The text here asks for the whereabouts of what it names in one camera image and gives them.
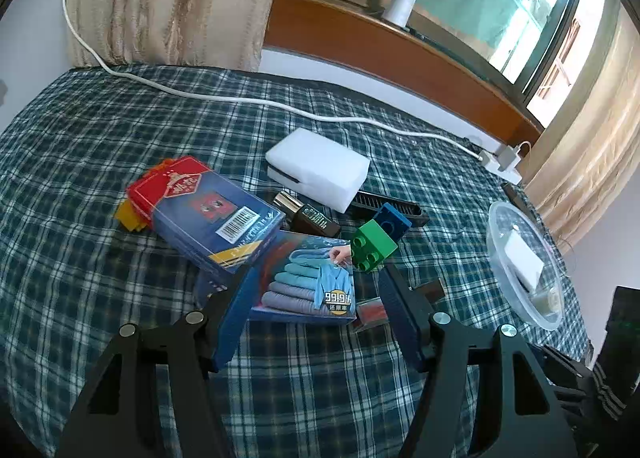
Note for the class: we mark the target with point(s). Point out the wooden window frame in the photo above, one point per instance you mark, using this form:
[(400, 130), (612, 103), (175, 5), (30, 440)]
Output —
[(380, 53)]

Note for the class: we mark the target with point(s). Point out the white power strip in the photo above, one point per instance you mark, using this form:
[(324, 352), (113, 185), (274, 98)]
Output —
[(492, 165)]

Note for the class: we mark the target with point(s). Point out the white thread spool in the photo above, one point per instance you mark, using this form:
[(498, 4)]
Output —
[(401, 3)]

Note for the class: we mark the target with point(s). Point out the black comb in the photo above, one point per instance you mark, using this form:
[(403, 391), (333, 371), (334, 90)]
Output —
[(367, 203)]

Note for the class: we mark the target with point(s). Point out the large white sponge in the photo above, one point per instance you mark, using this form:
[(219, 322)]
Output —
[(315, 165)]

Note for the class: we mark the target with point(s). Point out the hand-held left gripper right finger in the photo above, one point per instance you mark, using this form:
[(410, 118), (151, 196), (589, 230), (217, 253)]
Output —
[(402, 318)]

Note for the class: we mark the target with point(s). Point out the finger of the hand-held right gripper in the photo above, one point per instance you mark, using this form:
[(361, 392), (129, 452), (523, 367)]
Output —
[(567, 365)]

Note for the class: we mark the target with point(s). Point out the white charger plug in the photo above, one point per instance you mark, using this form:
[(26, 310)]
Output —
[(509, 157)]

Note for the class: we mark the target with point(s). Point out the dark perfume bottle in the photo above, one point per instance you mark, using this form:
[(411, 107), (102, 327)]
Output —
[(312, 220)]

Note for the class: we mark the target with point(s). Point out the small red black box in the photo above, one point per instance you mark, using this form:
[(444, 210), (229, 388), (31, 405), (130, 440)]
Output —
[(372, 315)]

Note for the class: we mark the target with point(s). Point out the small white cup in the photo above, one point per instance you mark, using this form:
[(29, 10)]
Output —
[(546, 299)]

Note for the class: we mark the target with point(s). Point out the clear plastic bowl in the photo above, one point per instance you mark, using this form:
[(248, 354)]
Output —
[(505, 223)]

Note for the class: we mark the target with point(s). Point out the blue toy brick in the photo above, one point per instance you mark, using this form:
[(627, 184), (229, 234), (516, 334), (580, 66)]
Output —
[(395, 220)]

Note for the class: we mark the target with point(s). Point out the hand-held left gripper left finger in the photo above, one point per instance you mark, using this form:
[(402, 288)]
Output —
[(235, 318)]

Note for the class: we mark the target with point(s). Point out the small white eraser block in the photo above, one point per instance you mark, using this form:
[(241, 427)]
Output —
[(522, 260)]

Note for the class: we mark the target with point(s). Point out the yellow toy block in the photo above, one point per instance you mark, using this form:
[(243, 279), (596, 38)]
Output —
[(129, 218)]

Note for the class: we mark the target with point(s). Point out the blue plaid blanket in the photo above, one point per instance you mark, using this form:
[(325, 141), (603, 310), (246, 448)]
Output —
[(100, 138)]

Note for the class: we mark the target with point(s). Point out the black phone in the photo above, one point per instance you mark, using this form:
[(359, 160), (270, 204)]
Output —
[(517, 198)]

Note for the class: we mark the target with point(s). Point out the blue playing card box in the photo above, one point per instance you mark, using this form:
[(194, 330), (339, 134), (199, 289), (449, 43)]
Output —
[(215, 228)]

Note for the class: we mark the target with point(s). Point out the green toy brick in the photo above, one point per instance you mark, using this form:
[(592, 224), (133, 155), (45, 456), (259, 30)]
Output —
[(372, 245)]

